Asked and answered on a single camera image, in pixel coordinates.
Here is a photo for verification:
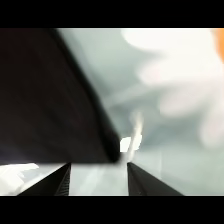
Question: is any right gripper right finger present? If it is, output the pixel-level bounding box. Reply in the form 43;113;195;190
126;161;184;197

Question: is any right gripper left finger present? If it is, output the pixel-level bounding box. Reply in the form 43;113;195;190
18;162;72;197

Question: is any black garment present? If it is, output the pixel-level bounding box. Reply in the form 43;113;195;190
0;27;122;166

